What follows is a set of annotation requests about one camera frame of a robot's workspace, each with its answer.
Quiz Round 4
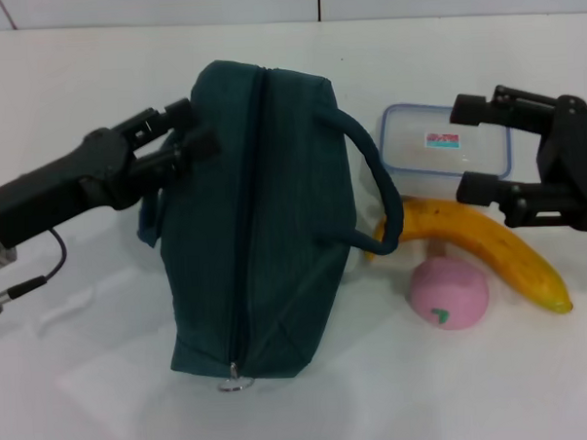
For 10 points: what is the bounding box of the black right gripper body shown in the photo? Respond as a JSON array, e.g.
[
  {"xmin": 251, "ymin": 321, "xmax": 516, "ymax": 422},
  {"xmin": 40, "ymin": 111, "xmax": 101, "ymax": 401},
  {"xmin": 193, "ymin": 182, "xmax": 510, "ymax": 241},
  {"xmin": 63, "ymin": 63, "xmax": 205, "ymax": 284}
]
[{"xmin": 534, "ymin": 92, "xmax": 587, "ymax": 236}]

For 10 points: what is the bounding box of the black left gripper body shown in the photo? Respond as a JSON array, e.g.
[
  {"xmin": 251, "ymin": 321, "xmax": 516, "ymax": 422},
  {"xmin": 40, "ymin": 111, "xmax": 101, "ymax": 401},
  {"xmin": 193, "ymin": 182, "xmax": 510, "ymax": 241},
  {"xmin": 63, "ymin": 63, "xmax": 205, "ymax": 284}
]
[{"xmin": 0, "ymin": 125, "xmax": 142, "ymax": 249}]

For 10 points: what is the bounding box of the yellow banana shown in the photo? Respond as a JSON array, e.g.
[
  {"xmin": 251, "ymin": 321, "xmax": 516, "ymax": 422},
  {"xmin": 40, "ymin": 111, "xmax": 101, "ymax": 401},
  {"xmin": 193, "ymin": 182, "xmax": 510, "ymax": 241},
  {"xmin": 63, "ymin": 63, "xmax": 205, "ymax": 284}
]
[{"xmin": 362, "ymin": 192, "xmax": 575, "ymax": 324}]

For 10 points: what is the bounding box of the clear container with blue rim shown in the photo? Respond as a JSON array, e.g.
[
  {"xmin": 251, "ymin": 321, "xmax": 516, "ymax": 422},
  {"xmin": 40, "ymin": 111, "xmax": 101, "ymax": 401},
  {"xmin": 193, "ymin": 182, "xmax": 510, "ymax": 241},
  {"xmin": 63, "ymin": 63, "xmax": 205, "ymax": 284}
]
[{"xmin": 378, "ymin": 98, "xmax": 516, "ymax": 202}]

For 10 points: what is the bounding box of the pink peach toy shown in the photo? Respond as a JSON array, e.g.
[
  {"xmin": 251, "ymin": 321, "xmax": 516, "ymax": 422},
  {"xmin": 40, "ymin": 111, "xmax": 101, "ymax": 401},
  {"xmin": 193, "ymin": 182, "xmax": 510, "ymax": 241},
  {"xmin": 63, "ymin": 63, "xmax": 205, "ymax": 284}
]
[{"xmin": 407, "ymin": 255, "xmax": 493, "ymax": 333}]

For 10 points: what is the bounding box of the dark teal insulated lunch bag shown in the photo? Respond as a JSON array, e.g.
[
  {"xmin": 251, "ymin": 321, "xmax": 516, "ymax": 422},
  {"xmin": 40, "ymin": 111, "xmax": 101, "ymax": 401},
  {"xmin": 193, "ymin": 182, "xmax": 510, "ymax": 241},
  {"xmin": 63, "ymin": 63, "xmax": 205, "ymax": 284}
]
[{"xmin": 128, "ymin": 52, "xmax": 411, "ymax": 386}]

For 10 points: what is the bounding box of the metal zipper pull ring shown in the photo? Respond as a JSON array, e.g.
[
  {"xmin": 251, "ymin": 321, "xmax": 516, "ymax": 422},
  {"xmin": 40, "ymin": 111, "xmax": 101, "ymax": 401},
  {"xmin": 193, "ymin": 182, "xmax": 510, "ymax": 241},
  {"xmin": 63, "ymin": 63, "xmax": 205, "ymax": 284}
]
[{"xmin": 215, "ymin": 360, "xmax": 256, "ymax": 394}]

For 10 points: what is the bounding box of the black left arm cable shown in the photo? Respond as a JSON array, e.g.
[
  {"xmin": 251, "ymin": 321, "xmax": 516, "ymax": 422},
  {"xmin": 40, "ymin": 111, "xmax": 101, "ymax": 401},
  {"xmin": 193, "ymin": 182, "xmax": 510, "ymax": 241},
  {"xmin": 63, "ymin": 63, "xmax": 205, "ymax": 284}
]
[{"xmin": 0, "ymin": 227, "xmax": 70, "ymax": 319}]

